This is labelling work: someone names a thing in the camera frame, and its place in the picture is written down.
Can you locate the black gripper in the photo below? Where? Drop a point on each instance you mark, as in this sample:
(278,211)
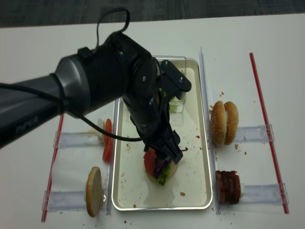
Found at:
(149,112)

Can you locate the purple cabbage leaves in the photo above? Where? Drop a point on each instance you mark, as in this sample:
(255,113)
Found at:
(159,167)

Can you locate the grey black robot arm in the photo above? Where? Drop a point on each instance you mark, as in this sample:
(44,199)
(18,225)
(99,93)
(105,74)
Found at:
(90,79)

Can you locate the upper tomato slice on bun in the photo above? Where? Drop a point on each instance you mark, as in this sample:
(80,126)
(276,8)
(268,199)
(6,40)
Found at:
(149,161)

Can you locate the lettuce leaf on bun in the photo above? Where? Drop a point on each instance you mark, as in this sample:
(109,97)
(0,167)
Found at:
(163,177)

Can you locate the lower standing tomato slice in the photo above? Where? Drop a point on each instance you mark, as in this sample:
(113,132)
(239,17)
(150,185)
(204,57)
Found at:
(107,153)

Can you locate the standing tomato slice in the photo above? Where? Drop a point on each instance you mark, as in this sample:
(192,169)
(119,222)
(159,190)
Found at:
(108,128)
(107,153)

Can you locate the upper standing tomato slice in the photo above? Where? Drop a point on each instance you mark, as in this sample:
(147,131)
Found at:
(108,128)

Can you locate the stack of bacon slices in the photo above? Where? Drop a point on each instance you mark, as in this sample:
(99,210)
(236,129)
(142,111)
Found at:
(229,187)

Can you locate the bottom bun on tray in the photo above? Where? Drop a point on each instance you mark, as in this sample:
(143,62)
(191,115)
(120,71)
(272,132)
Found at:
(174,168)

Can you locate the left clear acrylic divider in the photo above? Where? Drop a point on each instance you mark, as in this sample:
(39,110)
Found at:
(111,169)

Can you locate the clear acrylic divider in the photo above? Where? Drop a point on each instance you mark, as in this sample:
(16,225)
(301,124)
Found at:
(111,169)
(205,95)

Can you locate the white metal tray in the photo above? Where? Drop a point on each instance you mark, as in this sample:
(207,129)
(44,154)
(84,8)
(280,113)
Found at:
(190,187)

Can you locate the clear plastic salad box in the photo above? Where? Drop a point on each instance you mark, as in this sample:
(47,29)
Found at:
(179,62)

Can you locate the right clear acrylic divider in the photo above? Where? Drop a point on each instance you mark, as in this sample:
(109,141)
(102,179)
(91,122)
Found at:
(205,95)

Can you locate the left sesame bun top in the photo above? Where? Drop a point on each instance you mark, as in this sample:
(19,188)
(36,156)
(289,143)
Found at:
(218,123)

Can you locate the sesame bun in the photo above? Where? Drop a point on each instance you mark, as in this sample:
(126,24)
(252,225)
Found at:
(232,122)
(218,123)

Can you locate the standing bun bottom slice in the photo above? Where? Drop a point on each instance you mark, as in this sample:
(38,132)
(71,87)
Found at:
(94,191)

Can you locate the right sesame bun top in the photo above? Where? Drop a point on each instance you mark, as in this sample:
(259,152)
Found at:
(232,122)

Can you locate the white block by bacon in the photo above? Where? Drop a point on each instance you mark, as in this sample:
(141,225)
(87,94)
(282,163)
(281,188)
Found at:
(242,190)

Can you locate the left red tape strip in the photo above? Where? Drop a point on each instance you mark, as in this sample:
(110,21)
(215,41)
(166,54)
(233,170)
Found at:
(52,167)

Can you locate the red tape strip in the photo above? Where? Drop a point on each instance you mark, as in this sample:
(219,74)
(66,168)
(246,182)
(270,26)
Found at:
(271,144)
(52,167)

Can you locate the right red tape strip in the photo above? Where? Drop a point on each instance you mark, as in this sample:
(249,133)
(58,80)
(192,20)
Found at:
(271,144)

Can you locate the upper left acrylic rail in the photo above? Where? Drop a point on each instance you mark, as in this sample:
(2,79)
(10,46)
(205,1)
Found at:
(80,139)

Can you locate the acrylic rail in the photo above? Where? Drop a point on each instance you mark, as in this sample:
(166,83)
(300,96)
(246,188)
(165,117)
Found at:
(263,194)
(64,201)
(254,134)
(80,139)

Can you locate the upper right acrylic rail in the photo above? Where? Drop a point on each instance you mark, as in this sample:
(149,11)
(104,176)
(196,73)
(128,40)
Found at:
(254,134)

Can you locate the lower left acrylic rail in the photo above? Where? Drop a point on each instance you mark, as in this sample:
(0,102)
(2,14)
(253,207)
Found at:
(64,201)

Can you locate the lower right acrylic rail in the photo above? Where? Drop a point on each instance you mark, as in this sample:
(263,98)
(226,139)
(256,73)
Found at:
(263,194)

